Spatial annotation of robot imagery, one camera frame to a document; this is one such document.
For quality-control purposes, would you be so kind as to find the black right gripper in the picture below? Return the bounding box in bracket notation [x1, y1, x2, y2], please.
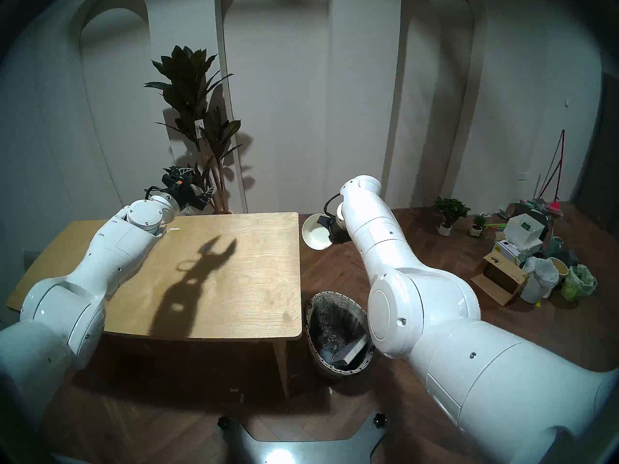
[318, 216, 349, 241]

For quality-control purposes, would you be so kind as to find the red handled broom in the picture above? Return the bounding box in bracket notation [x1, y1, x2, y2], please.
[534, 130, 565, 215]

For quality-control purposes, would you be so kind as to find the grey fluffy duster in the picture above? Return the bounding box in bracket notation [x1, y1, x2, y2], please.
[312, 301, 361, 352]

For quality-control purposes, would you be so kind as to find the dark grey door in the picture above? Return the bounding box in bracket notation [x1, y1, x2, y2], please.
[571, 72, 619, 236]

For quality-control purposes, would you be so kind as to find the open brown cardboard box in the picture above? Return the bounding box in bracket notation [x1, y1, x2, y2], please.
[471, 253, 529, 307]

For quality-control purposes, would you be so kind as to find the tall potted leafy plant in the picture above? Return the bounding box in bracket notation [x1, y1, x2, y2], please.
[144, 46, 242, 214]

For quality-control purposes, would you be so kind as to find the white bowl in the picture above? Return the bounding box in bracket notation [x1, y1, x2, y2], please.
[302, 213, 334, 250]

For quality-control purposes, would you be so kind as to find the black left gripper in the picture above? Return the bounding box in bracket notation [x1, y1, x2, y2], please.
[162, 166, 215, 210]

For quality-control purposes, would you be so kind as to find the woven wicker basket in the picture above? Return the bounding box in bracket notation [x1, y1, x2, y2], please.
[308, 291, 375, 379]

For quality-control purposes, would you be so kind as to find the bushy small potted plant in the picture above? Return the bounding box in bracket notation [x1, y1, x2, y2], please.
[434, 196, 471, 236]

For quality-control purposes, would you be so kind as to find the white plastic bag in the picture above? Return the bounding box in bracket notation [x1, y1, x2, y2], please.
[520, 257, 559, 304]

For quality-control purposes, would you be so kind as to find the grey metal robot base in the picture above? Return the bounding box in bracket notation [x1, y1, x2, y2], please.
[216, 412, 390, 464]

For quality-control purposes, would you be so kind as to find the white and yellow carton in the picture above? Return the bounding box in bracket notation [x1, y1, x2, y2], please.
[493, 240, 528, 265]

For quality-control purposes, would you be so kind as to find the white open box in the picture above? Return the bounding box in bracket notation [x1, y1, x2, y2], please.
[503, 214, 546, 246]

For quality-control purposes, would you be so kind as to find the green mesh bag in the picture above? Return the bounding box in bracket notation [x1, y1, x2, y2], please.
[561, 265, 596, 302]

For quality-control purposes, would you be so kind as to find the light wooden table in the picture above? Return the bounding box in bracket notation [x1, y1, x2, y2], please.
[6, 212, 304, 398]

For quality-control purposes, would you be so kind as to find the grey printed box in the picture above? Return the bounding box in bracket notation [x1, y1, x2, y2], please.
[332, 333, 370, 370]

